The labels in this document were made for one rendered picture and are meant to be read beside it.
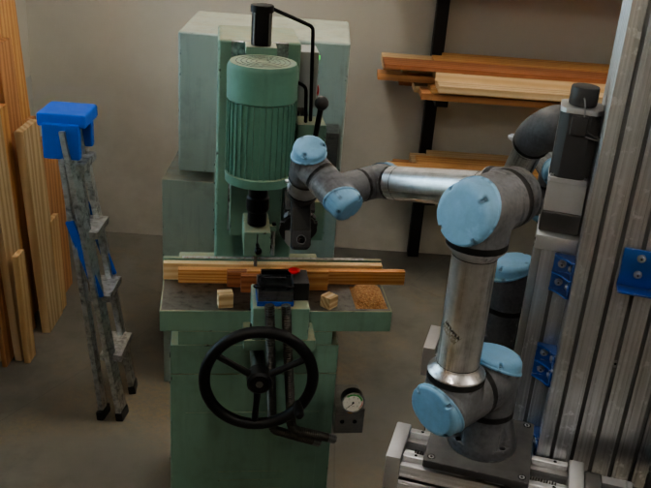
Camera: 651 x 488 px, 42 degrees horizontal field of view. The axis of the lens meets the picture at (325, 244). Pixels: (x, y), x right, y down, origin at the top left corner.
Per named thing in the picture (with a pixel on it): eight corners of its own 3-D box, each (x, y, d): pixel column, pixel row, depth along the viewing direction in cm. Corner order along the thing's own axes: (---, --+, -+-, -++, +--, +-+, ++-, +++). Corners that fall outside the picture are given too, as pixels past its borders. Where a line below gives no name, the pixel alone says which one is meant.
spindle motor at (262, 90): (225, 192, 210) (227, 67, 198) (224, 168, 226) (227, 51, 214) (294, 194, 213) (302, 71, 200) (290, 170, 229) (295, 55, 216)
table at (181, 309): (155, 350, 207) (155, 329, 205) (163, 292, 235) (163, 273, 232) (398, 350, 215) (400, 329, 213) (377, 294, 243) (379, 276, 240)
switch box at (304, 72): (294, 107, 240) (297, 50, 234) (292, 98, 249) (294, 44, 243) (316, 107, 241) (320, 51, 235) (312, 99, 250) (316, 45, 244)
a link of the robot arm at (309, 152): (308, 166, 178) (285, 139, 182) (302, 198, 187) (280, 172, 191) (337, 151, 182) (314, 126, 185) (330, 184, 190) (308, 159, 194)
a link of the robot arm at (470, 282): (493, 425, 175) (540, 177, 153) (449, 454, 165) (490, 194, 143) (448, 399, 183) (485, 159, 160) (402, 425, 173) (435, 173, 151)
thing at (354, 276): (177, 283, 228) (177, 269, 226) (178, 279, 230) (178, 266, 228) (403, 285, 236) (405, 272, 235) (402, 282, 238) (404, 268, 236)
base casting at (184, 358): (169, 374, 221) (169, 344, 218) (177, 276, 273) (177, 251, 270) (338, 374, 227) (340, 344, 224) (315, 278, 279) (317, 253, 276)
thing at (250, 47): (244, 74, 218) (247, 6, 211) (244, 67, 225) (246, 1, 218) (275, 75, 219) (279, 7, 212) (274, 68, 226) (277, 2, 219)
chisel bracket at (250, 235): (243, 261, 223) (244, 232, 220) (241, 240, 236) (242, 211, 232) (271, 261, 224) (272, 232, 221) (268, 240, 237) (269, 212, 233)
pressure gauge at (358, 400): (340, 418, 226) (342, 393, 222) (338, 411, 229) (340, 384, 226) (363, 418, 226) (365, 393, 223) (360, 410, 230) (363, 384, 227)
